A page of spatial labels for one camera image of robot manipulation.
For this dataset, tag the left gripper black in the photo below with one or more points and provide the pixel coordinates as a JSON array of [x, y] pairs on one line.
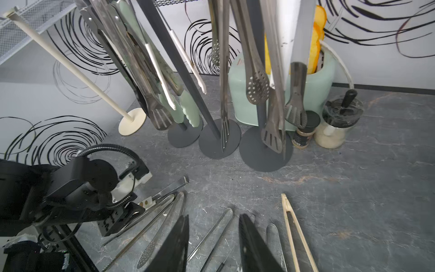
[[119, 218]]

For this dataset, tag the glass sugar jar black lid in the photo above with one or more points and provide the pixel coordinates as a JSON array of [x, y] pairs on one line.
[[339, 116]]

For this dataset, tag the white wire wall basket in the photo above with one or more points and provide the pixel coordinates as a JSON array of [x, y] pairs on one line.
[[39, 15]]

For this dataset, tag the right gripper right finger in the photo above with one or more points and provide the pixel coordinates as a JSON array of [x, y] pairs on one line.
[[255, 255]]

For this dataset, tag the steel v-shaped tongs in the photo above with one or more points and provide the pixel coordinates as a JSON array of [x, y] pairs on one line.
[[210, 243]]

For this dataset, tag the back cream utensil rack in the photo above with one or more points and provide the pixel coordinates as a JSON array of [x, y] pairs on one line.
[[131, 122]]

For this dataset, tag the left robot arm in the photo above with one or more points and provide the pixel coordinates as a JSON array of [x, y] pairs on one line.
[[97, 185]]

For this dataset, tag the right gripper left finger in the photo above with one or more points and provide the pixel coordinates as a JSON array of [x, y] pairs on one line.
[[173, 255]]

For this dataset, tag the large steel tongs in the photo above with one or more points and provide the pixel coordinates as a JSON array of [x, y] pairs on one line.
[[107, 22]]

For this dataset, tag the black wire wall basket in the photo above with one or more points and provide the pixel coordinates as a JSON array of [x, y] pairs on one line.
[[160, 3]]

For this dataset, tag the small brown spice jar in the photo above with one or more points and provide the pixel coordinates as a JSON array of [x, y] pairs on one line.
[[302, 137]]

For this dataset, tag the mint green toaster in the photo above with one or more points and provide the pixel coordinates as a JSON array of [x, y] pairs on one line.
[[316, 91]]

